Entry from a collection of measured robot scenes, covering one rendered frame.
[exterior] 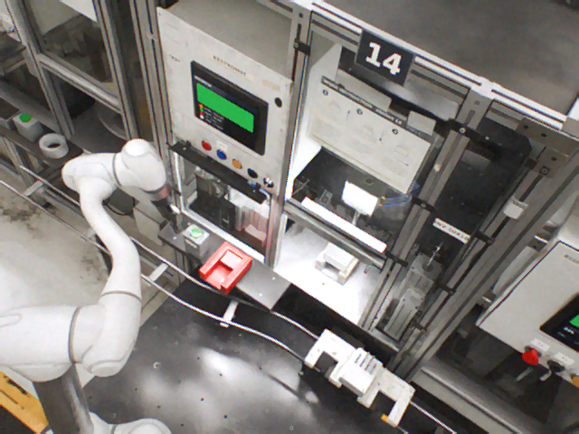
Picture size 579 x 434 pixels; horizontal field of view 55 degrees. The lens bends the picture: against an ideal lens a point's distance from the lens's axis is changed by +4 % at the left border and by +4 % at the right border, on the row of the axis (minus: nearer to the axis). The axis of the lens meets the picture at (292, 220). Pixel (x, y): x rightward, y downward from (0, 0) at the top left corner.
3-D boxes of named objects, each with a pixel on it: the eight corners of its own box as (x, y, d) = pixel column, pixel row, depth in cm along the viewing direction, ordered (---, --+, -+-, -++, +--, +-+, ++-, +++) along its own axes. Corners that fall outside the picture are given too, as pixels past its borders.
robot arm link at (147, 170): (170, 165, 176) (129, 169, 176) (154, 130, 163) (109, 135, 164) (167, 191, 169) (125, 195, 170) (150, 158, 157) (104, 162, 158)
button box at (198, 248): (184, 250, 209) (182, 233, 199) (197, 236, 213) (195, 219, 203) (200, 260, 207) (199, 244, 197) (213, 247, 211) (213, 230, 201)
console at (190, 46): (166, 138, 179) (148, 12, 141) (221, 92, 194) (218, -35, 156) (271, 202, 169) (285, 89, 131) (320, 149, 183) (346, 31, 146)
